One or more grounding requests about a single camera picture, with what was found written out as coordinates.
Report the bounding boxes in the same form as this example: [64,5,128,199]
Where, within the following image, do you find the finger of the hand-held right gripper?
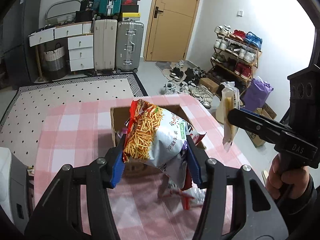
[227,108,285,145]
[239,107,292,129]

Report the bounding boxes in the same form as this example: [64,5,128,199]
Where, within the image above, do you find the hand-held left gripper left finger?
[24,134,127,240]

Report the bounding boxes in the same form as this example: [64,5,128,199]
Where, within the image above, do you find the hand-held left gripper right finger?
[185,135,290,240]

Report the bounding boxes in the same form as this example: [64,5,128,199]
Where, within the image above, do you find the silver purple snack packet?
[160,152,193,191]

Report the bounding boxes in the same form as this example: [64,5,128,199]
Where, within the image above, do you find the clear packaged snack bar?
[222,81,242,152]

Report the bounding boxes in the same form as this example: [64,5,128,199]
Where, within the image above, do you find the brown cardboard box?
[110,104,207,178]

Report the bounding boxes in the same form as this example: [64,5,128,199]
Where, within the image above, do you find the white noodle snack bag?
[122,99,193,168]

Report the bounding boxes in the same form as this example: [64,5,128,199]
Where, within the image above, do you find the person's right hand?
[265,154,312,200]

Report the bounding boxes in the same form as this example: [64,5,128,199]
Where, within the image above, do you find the open cardboard box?
[254,102,277,120]

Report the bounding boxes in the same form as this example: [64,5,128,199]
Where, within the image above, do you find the printed cardboard box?
[246,129,267,147]

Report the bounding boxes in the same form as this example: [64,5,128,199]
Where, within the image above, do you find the purple plastic bag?
[242,77,274,110]

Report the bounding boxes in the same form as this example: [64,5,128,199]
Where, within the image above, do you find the white gold snack packet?
[190,187,208,205]

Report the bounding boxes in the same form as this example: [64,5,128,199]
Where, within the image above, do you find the red orange snack packet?
[165,185,196,210]

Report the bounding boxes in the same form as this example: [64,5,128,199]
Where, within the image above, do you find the white red snack packet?
[191,132,207,145]

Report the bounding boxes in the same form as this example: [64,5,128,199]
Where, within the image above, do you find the row of shoes on rack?
[211,24,263,79]

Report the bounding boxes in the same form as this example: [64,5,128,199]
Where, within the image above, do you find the small cardboard box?
[199,77,220,94]

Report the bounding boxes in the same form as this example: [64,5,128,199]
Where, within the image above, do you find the pile of shoes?
[160,60,215,109]

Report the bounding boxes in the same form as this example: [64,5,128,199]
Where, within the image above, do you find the wooden shoe rack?
[209,25,263,88]

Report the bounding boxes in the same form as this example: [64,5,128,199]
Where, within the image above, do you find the pink checkered tablecloth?
[32,94,258,240]

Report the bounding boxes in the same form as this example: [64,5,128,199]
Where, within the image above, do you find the dotted black white rug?
[0,73,149,160]

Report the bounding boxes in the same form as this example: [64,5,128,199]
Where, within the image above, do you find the grey door mat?
[155,60,190,80]

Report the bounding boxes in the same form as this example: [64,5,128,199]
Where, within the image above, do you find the white grey appliance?
[0,147,34,230]

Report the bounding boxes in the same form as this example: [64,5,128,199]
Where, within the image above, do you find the wooden door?
[144,0,204,62]

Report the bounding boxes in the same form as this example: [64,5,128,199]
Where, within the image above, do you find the silver suitcase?
[115,20,145,73]

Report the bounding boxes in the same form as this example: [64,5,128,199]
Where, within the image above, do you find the white drawer desk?
[28,21,95,77]

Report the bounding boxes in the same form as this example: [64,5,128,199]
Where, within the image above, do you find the beige suitcase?
[93,19,118,72]

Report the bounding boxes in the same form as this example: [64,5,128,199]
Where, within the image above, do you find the woven laundry basket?
[44,43,67,79]

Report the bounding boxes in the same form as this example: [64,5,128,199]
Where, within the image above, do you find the yellow shoe box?
[119,12,141,22]

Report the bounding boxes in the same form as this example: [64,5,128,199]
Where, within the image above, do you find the black storage box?
[75,10,93,22]

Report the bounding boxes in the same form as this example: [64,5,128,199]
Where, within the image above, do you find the grey refrigerator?
[0,0,42,89]

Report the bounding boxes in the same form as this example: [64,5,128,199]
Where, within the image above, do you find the black paper bag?
[80,0,95,12]

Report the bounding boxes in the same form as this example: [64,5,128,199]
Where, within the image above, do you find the grey arched frame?
[46,0,82,20]

